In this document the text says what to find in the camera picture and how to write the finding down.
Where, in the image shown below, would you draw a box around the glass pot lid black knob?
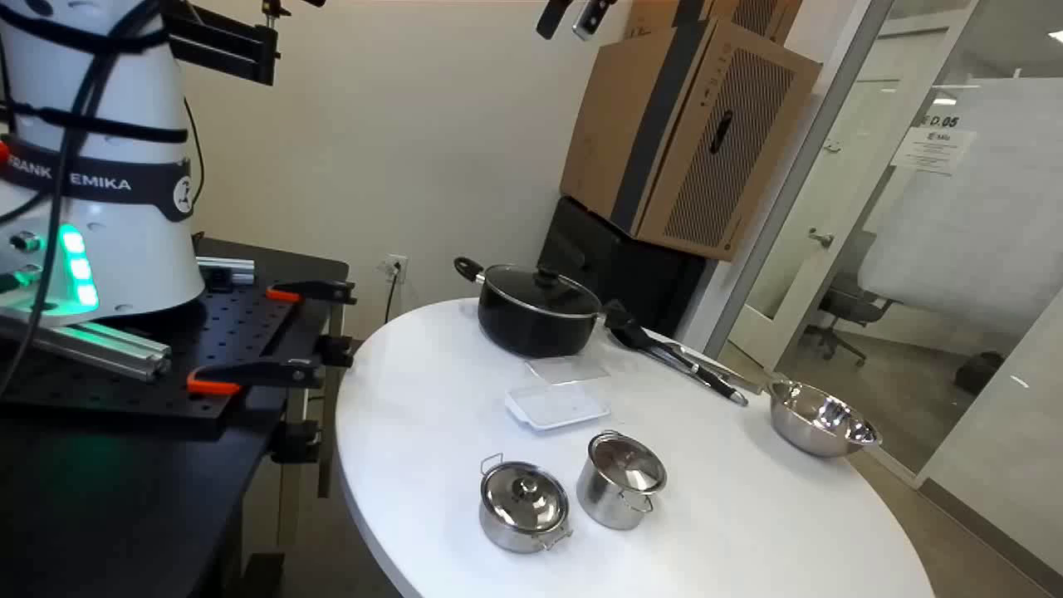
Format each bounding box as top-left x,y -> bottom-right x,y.
480,262 -> 603,325

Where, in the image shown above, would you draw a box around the white plastic container lid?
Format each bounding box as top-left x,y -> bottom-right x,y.
501,377 -> 615,436

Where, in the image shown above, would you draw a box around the steel pot lid with knob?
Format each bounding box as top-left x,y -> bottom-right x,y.
477,457 -> 570,531

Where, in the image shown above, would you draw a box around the small cardboard box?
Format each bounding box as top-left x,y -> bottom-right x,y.
624,0 -> 807,45

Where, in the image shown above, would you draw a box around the large cardboard box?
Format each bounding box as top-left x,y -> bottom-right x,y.
558,16 -> 827,267

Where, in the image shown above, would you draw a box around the white door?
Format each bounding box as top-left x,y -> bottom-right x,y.
727,18 -> 944,376

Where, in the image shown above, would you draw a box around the black cooking pot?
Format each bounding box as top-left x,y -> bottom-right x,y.
451,257 -> 608,362

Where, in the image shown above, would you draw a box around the white paper sign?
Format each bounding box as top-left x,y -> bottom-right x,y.
891,118 -> 980,177

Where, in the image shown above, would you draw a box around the metal tongs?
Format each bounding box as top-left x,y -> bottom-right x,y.
641,325 -> 770,397

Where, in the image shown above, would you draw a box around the black office chair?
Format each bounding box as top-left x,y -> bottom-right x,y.
801,271 -> 897,368

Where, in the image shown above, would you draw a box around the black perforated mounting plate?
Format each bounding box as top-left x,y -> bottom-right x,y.
0,282 -> 336,433

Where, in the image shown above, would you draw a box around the steel mixing bowl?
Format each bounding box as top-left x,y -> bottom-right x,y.
766,377 -> 885,463

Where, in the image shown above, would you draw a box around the steel cup pot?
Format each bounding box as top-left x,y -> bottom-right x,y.
575,427 -> 672,536

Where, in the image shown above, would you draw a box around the black waste bin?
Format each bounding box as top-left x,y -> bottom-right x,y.
950,350 -> 1005,397

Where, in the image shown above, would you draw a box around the black robot cart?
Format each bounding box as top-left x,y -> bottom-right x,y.
0,231 -> 358,598

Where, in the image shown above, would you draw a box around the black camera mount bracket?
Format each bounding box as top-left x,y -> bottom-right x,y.
163,0 -> 281,90

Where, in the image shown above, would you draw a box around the short orange handled black clamp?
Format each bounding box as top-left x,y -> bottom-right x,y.
261,276 -> 362,311

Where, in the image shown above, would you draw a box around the long orange handled black clamp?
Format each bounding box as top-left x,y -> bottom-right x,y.
182,351 -> 326,403

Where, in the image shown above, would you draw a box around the small steel pot with handles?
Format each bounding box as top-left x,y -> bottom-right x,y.
475,449 -> 579,557

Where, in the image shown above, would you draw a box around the aluminium rail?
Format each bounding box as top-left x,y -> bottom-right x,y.
0,309 -> 176,383

